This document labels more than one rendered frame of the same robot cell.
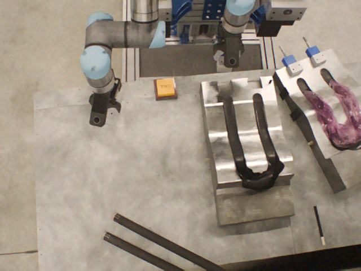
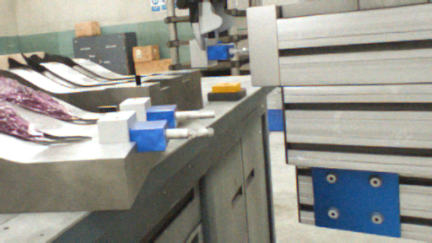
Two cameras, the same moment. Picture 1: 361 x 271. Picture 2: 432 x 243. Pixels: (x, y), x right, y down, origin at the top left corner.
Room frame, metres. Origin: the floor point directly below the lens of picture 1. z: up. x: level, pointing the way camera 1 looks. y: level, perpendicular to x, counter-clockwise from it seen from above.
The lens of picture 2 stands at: (1.15, -0.85, 0.97)
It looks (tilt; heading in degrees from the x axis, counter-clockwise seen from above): 7 degrees down; 128
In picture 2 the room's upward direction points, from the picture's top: 5 degrees counter-clockwise
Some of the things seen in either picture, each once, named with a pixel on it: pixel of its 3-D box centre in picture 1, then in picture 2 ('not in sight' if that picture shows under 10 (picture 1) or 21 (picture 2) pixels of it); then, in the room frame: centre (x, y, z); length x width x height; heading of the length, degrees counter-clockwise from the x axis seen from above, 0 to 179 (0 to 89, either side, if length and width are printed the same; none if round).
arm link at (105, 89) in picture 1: (99, 79); not in sight; (0.48, 0.24, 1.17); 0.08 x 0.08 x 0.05
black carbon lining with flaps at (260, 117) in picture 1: (252, 138); (77, 69); (0.44, -0.25, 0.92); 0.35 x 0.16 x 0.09; 13
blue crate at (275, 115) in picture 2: not in sight; (294, 116); (-0.30, 2.93, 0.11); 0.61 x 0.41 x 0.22; 12
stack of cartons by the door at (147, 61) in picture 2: not in sight; (157, 67); (-3.73, 5.15, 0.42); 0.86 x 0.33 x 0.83; 12
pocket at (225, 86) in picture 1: (224, 87); (177, 82); (0.63, -0.15, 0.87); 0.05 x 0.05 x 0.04; 13
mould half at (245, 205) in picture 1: (247, 147); (77, 90); (0.42, -0.24, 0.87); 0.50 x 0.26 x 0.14; 13
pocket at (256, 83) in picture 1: (253, 84); (155, 90); (0.65, -0.25, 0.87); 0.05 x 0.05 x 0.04; 13
